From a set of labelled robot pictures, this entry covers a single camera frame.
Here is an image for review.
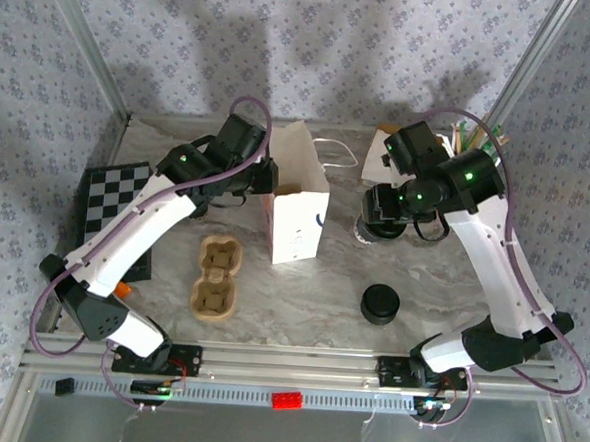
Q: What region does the brown pulp cup carrier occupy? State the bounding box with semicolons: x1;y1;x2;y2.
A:
188;232;245;323
275;178;307;197

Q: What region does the paper coffee cup black sleeve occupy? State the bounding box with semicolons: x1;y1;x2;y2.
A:
353;218;407;248

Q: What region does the white printed paper bag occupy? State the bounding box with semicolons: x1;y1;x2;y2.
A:
256;118;361;271

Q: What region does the folded white paper bags stack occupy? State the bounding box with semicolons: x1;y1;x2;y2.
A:
360;124;407;187

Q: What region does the bundle of stirrers and straws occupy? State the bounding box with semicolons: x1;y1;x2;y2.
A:
448;109;511;160

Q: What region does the black grey chessboard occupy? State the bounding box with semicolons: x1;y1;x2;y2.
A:
73;161;159;283

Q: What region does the stack of black cup lids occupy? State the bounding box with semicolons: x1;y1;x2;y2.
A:
359;281;403;328

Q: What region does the right small circuit board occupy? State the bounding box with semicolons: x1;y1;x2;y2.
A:
412;396;454;423

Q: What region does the small circuit board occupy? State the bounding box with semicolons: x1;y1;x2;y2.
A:
130;378;187;402
412;396;454;423

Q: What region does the red building brick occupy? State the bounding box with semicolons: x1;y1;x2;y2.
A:
270;390;305;412

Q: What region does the left small circuit board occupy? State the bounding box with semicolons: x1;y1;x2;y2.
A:
130;378;187;402

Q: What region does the shiny metal panel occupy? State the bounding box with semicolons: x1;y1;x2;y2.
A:
20;389;569;442

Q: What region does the left gripper black cable loop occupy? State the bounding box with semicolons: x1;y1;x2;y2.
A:
209;191;251;212

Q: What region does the gripper black cable loop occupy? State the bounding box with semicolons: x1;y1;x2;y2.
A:
209;191;251;212
412;218;450;247

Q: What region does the right gripper black cable loop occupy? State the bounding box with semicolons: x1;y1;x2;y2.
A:
412;218;450;247

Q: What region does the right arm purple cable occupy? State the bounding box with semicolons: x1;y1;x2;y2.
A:
402;106;590;440

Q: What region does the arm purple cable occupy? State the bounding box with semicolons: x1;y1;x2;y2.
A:
402;106;590;440
23;82;277;421

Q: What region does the aluminium frame post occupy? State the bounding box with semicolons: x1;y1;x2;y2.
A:
30;0;140;125
483;0;585;130

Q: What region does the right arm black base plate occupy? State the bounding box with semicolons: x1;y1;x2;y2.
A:
375;354;471;393

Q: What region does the aluminium mounting rail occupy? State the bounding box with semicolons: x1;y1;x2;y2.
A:
18;327;566;405

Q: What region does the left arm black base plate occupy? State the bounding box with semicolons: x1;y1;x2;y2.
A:
109;339;204;380

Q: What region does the grey slotted cable duct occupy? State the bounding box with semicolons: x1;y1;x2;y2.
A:
38;371;429;419

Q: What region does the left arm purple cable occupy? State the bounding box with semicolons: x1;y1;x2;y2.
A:
23;82;277;421

